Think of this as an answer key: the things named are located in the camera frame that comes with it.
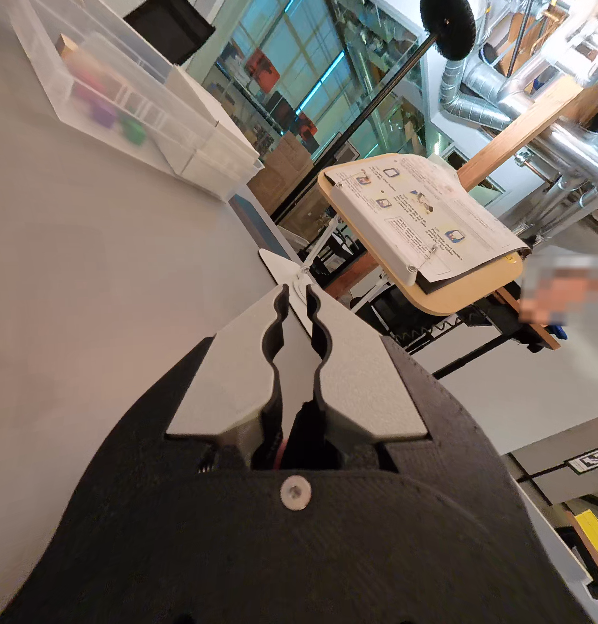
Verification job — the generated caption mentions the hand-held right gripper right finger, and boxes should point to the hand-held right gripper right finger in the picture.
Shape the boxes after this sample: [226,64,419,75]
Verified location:
[306,284,428,448]

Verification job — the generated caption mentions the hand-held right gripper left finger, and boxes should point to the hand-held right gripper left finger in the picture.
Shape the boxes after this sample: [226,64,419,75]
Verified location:
[166,284,290,466]

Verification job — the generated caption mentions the red cube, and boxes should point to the red cube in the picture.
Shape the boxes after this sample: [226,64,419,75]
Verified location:
[74,51,115,96]

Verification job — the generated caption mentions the clear plastic container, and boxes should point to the clear plastic container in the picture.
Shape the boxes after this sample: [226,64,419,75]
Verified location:
[9,0,264,202]

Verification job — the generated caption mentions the small white box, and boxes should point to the small white box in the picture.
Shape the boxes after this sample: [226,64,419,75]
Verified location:
[163,64,264,188]

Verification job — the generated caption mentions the printed marker tag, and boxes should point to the printed marker tag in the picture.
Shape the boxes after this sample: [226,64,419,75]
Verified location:
[564,446,598,474]

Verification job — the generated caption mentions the clear plastic bin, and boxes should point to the clear plastic bin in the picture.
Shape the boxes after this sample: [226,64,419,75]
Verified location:
[518,483,597,624]

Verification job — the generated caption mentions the yellow object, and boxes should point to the yellow object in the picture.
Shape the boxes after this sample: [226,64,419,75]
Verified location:
[572,509,598,586]

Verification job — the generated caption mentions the wooden beam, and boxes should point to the wooden beam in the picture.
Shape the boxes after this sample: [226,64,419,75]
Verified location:
[457,75,584,191]

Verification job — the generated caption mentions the silver air ducts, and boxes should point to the silver air ducts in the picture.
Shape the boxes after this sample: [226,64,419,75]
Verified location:
[440,0,598,181]

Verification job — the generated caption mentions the black monitor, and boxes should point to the black monitor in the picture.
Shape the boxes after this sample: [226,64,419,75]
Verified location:
[123,0,216,65]

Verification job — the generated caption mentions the black stanchion pole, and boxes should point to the black stanchion pole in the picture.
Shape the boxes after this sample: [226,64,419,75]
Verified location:
[272,0,477,220]

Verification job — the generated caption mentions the black wire rack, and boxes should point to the black wire rack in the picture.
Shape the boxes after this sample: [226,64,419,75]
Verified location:
[367,288,563,357]

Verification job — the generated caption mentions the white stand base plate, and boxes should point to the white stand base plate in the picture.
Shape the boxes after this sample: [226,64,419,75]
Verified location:
[258,249,329,342]

